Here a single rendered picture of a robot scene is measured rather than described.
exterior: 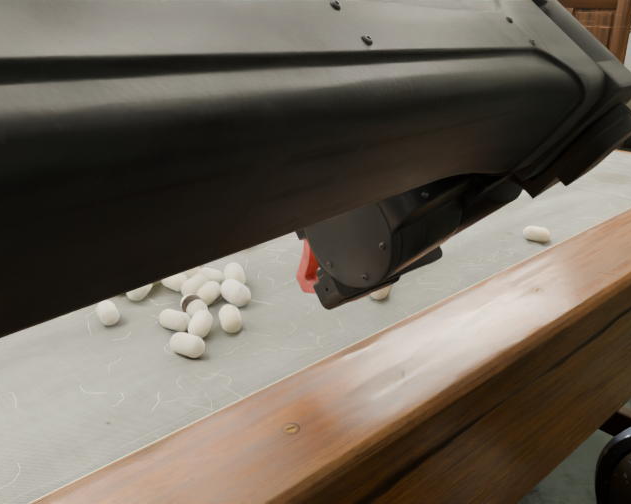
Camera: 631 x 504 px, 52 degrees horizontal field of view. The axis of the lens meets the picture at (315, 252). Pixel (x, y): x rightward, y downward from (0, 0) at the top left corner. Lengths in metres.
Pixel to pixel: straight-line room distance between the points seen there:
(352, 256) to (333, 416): 0.16
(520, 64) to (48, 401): 0.42
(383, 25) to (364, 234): 0.15
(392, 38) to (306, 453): 0.29
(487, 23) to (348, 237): 0.12
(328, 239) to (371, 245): 0.03
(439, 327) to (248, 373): 0.16
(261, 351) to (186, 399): 0.09
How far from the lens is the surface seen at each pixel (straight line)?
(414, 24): 0.18
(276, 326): 0.59
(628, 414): 1.44
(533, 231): 0.82
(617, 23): 4.94
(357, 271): 0.31
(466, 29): 0.21
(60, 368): 0.57
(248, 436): 0.42
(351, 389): 0.46
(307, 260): 0.48
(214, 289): 0.63
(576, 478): 1.65
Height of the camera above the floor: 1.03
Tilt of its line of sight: 22 degrees down
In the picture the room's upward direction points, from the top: straight up
